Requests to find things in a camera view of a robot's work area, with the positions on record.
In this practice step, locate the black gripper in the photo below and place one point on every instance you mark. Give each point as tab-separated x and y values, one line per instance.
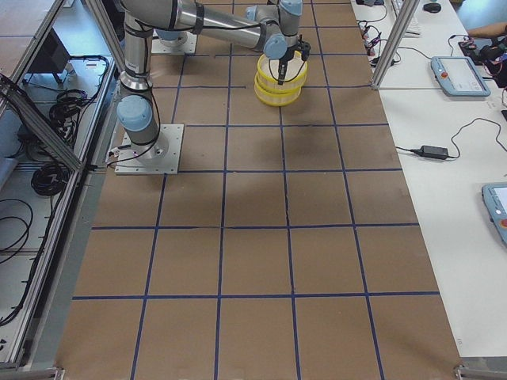
286	58

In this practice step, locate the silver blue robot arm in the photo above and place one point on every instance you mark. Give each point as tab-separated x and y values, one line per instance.
272	28

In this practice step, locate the yellow bamboo steamer bottom layer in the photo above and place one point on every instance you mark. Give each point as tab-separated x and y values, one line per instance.
275	99

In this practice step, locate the white keyboard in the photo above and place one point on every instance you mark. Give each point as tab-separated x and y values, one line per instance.
405	12

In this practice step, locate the black computer mouse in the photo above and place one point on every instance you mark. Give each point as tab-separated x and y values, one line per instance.
432	7

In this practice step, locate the blue teach pendant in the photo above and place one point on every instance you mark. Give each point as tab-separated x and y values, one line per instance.
494	199
458	77

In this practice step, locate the black power adapter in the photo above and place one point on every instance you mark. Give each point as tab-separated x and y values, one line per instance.
434	152

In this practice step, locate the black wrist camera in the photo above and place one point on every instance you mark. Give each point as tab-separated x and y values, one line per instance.
304	48

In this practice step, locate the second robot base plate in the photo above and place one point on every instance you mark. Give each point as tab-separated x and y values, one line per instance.
184	44

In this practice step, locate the aluminium frame post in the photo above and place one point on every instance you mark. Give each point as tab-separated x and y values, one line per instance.
388	53

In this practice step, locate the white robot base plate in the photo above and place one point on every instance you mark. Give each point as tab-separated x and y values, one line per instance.
162	158

